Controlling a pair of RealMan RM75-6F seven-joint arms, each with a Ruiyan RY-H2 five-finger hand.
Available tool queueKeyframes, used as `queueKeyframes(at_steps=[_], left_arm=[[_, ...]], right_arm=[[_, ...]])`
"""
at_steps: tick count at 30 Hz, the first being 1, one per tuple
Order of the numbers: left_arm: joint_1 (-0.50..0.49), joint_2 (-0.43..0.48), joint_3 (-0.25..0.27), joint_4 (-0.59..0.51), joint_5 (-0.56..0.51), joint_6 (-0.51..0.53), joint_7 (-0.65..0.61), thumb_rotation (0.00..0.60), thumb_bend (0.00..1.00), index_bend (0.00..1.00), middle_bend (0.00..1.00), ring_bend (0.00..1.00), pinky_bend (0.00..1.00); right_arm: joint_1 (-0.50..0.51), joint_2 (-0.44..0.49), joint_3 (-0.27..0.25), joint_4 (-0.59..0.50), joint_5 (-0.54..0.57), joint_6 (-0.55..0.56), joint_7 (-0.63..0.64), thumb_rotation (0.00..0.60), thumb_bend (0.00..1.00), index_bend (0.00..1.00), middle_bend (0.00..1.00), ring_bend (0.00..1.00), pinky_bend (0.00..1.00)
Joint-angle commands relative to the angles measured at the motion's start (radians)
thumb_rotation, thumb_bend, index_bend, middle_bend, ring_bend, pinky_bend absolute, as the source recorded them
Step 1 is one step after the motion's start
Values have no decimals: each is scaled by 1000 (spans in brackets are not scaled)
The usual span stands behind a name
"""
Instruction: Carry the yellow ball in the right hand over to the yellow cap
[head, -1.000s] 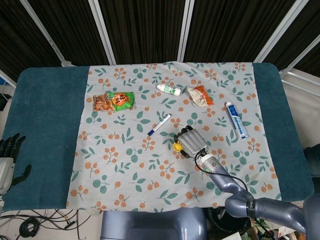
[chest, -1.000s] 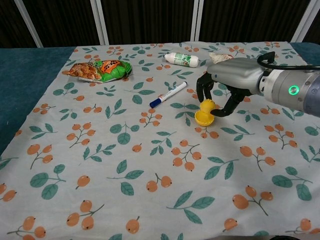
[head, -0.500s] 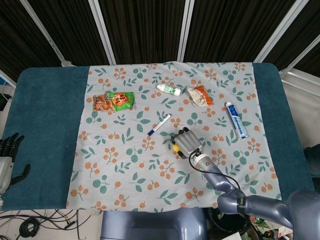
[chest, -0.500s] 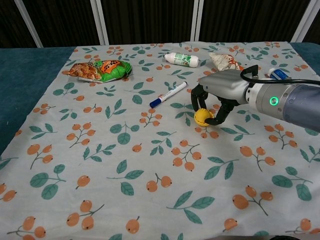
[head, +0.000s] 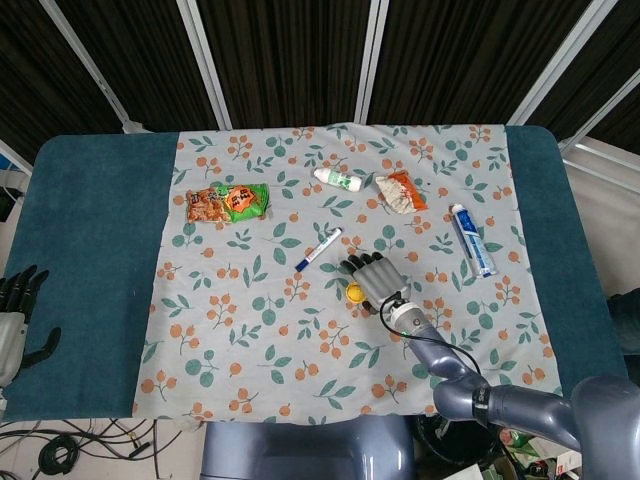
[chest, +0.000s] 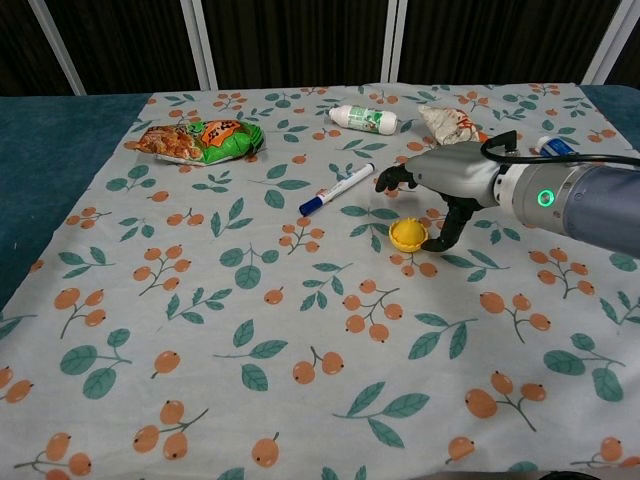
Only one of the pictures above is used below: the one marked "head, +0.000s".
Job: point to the left black grey robot hand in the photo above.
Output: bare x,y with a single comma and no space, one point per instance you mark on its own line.
12,335

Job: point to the small yellow object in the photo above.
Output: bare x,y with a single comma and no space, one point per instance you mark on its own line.
361,299

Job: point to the blue-grey robot torso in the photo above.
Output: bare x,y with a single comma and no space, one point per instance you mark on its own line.
300,450

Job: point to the teal table cover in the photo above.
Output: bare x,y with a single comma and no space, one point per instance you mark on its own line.
95,250

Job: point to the crumpled white orange packet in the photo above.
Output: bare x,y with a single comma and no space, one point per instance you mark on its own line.
400,192

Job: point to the floral leaf berry tablecloth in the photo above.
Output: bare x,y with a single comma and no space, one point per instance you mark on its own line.
280,340

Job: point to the black waste bin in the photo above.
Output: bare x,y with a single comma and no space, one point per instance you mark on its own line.
455,442

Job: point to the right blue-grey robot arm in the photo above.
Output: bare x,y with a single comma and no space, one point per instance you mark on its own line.
525,405

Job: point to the white blue marker pen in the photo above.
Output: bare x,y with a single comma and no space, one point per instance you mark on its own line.
320,249

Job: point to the green orange snack bag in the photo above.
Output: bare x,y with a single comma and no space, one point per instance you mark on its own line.
230,202

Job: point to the right black grey robot hand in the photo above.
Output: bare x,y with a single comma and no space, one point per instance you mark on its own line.
382,282

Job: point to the white green plastic bottle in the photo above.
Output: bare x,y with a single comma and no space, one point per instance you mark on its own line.
340,179

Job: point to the blue white toothpaste tube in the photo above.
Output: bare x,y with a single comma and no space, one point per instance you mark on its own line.
472,240

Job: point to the black partition screen silver frames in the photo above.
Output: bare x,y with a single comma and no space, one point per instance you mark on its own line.
280,60

